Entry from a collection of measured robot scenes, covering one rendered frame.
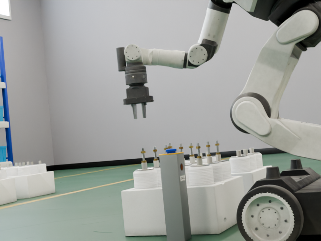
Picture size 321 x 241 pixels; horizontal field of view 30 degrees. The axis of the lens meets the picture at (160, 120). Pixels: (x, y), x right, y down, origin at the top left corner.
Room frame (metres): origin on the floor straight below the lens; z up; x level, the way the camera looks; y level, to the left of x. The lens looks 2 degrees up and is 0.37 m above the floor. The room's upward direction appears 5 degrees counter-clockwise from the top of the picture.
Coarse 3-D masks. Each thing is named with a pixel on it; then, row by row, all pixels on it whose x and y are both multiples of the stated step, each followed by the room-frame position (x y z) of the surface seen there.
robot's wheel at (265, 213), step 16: (256, 192) 1.82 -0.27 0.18; (272, 192) 1.80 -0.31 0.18; (288, 192) 1.81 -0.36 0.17; (240, 208) 1.85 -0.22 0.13; (256, 208) 1.84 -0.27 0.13; (272, 208) 1.83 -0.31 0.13; (288, 208) 1.79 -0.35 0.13; (240, 224) 1.85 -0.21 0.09; (256, 224) 1.85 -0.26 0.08; (272, 224) 1.83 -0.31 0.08; (288, 224) 1.80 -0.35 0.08; (256, 240) 1.83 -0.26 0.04; (272, 240) 1.83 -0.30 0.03; (288, 240) 1.79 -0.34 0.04
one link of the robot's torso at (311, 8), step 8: (312, 0) 1.98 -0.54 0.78; (304, 8) 1.96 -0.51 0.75; (312, 8) 1.95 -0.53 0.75; (320, 8) 1.95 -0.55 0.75; (320, 16) 1.94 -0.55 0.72; (320, 24) 1.94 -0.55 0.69; (320, 32) 1.95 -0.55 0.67; (304, 40) 1.97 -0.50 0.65; (312, 40) 1.98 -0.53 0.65; (320, 40) 2.02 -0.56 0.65
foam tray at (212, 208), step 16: (240, 176) 2.54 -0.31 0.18; (128, 192) 2.36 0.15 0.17; (144, 192) 2.33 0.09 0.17; (160, 192) 2.30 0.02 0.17; (192, 192) 2.25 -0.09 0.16; (208, 192) 2.23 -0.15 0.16; (224, 192) 2.31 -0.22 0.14; (240, 192) 2.52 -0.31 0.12; (128, 208) 2.36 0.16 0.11; (144, 208) 2.33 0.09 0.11; (160, 208) 2.30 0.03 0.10; (192, 208) 2.25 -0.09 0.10; (208, 208) 2.23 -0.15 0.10; (224, 208) 2.30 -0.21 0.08; (128, 224) 2.36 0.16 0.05; (144, 224) 2.33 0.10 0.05; (160, 224) 2.31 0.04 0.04; (192, 224) 2.26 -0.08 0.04; (208, 224) 2.23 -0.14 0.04; (224, 224) 2.28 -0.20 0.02
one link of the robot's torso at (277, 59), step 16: (304, 16) 1.94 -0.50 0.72; (288, 32) 1.96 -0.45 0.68; (304, 32) 1.94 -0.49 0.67; (272, 48) 2.00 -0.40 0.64; (288, 48) 1.97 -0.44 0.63; (256, 64) 2.05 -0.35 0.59; (272, 64) 2.02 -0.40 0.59; (288, 64) 2.01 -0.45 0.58; (256, 80) 2.05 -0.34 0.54; (272, 80) 2.03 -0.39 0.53; (288, 80) 2.10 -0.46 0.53; (240, 96) 2.06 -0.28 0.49; (256, 96) 2.04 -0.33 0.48; (272, 96) 2.03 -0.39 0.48; (272, 112) 2.05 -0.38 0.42; (240, 128) 2.06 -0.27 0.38
